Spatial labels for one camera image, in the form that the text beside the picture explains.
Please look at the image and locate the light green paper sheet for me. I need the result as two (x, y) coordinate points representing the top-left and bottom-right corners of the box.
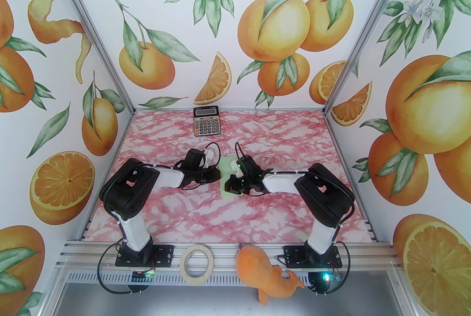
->
(220, 156), (244, 197)

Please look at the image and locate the grey desk calculator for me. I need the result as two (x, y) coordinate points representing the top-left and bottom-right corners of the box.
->
(193, 105), (220, 137)

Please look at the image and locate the orange plush toy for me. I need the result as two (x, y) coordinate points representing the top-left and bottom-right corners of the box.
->
(235, 244), (306, 306)

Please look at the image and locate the beige masking tape roll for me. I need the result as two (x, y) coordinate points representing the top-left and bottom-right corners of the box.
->
(180, 244), (214, 285)

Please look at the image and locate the small left controller board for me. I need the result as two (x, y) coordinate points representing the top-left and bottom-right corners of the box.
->
(132, 270), (156, 284)

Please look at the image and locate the right controller board green light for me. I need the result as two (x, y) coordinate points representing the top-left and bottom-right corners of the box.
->
(309, 271), (342, 290)

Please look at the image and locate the black left wrist camera cable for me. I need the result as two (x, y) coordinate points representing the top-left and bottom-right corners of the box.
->
(203, 142), (222, 169)

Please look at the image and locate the aluminium front mounting rail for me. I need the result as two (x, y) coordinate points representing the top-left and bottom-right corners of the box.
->
(55, 240), (405, 274)

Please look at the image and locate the aluminium back edge rail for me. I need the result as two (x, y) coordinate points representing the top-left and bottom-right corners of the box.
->
(133, 108), (325, 112)

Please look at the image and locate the aluminium table edge rail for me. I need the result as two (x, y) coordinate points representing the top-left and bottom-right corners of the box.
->
(77, 112), (135, 241)
(325, 113), (379, 242)

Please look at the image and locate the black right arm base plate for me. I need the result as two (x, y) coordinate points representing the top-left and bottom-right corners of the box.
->
(283, 246), (343, 269)

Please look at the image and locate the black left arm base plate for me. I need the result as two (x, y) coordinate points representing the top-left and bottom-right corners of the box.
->
(115, 245), (174, 267)

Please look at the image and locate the black right base cable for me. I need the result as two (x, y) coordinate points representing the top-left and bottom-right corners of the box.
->
(307, 241), (353, 296)

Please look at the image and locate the black base cable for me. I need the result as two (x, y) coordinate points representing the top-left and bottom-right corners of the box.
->
(307, 241), (353, 296)
(97, 244), (156, 296)

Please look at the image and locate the black left base cable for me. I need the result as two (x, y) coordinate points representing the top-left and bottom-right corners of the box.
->
(97, 244), (156, 296)

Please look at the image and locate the aluminium frame corner post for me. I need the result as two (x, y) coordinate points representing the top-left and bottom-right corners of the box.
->
(321, 0), (420, 115)
(40, 0), (136, 113)

